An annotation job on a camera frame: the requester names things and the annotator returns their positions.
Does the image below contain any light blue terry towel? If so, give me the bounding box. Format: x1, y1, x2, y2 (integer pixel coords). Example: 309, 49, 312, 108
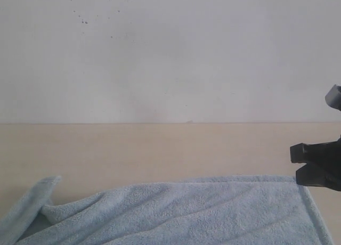
1, 175, 333, 244

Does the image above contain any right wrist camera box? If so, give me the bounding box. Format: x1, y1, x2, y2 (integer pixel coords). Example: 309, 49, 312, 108
324, 85, 341, 111

